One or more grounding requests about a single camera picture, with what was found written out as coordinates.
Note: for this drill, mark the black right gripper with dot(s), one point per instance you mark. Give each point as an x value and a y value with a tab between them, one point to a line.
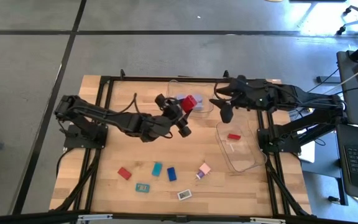
253	93

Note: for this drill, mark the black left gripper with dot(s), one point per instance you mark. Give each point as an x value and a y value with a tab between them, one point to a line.
171	112

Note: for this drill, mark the red cube wall charger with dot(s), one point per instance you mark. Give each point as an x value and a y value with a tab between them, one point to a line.
189	103

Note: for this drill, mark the red digital timer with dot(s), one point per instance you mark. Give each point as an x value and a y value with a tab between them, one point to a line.
124	173
234	136

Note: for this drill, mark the pink wall charger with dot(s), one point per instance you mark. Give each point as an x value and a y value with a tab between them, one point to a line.
205	168

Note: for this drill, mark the teal digital timer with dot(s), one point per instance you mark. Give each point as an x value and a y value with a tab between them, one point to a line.
157	169
142	187

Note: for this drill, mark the blue digital timer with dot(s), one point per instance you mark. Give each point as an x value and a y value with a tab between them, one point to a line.
171	174

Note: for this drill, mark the white grey card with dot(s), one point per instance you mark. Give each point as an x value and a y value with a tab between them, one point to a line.
184	194

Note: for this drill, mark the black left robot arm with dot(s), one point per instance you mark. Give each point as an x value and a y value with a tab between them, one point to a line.
104	116

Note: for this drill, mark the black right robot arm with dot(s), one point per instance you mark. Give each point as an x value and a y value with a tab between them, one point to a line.
309	96

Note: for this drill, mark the clear rectangular plastic bin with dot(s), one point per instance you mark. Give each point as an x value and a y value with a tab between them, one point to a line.
172	88

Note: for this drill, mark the white label strip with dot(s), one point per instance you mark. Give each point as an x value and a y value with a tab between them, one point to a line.
230	147

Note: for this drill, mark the clear plastic bin with label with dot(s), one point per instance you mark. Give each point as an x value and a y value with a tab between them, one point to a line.
244	158

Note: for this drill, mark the white paper sheet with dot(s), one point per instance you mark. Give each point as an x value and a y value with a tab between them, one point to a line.
307	155

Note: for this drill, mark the black desk foot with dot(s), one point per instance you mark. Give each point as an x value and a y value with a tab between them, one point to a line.
328	79

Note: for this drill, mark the tan round object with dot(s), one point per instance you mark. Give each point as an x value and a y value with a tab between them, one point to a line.
273	0

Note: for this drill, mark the dark grey desk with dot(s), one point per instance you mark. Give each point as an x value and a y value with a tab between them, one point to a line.
353	93

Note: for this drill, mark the black desk leg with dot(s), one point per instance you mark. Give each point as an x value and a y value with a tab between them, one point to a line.
342	189

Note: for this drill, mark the white chair base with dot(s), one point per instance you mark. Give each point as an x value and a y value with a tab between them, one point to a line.
357	20

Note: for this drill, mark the black beam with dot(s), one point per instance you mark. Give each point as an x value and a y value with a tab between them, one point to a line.
26	217

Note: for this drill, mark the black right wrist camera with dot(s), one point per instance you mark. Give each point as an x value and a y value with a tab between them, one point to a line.
226	113

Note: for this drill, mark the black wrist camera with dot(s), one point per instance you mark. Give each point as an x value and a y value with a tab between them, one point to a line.
184	129
226	113

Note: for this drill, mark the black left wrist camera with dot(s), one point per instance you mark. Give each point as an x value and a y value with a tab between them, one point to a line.
184	129

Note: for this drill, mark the black aluminium table frame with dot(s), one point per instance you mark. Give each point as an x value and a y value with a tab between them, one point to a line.
141	78

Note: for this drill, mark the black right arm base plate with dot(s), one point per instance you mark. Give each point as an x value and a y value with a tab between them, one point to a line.
278	146

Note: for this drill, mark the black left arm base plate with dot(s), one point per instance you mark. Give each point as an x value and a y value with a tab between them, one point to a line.
73	138

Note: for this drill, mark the silver bracket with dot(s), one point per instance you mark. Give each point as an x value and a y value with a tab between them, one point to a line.
95	216
267	220

